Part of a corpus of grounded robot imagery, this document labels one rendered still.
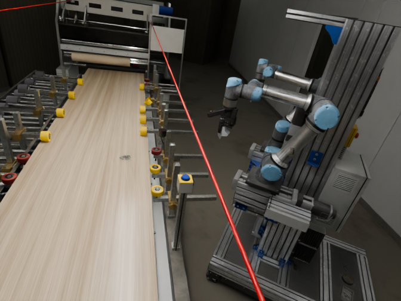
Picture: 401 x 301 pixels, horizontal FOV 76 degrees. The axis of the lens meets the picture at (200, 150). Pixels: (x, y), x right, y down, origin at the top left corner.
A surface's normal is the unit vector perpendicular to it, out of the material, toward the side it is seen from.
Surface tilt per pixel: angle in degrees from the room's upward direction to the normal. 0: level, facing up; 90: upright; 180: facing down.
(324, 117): 83
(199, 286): 0
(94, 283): 0
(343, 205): 90
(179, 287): 0
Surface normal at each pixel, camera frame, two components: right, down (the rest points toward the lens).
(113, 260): 0.14, -0.86
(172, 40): 0.20, 0.52
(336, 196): -0.38, 0.41
